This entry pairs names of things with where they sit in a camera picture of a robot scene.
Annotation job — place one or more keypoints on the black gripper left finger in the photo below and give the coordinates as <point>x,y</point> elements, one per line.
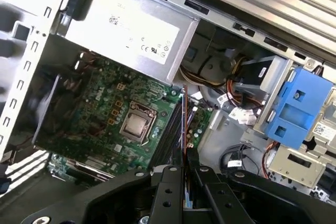
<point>168,195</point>

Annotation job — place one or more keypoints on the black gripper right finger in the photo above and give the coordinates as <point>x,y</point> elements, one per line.
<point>210,182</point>

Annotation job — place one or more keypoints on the black RAM stick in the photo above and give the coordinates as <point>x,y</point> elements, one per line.
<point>186,119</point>

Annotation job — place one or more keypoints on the metal CPU socket cover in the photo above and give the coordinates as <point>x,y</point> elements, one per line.
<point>132,137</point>

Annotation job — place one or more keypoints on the silver CPU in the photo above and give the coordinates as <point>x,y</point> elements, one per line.
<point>137,125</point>

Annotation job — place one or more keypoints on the green motherboard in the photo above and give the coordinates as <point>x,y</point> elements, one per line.
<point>105,95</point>

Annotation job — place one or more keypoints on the blue disk carrier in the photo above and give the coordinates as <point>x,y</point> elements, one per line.
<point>302,98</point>

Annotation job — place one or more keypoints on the grey power supply unit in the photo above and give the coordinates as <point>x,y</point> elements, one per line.
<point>126,19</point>

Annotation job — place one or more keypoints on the black open PC case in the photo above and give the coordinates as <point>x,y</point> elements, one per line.
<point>29,58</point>

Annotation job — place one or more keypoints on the silver metal bracket plate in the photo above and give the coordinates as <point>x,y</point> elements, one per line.
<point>278,162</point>

